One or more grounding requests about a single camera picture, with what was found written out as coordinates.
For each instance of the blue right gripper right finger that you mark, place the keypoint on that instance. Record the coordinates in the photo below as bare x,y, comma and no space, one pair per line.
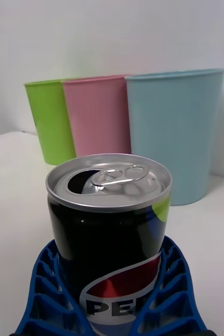
173,302

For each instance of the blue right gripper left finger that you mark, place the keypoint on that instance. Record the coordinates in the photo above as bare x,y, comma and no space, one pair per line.
47,302

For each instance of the black drink can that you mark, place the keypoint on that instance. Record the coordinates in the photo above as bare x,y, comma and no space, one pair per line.
109,236

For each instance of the pale blue plastic waste bin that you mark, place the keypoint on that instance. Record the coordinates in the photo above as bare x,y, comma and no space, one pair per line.
174,131

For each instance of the green plastic waste bin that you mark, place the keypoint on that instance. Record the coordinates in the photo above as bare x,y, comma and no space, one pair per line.
51,120

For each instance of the pink plastic waste bin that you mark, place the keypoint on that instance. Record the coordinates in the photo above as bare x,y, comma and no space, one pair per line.
98,115

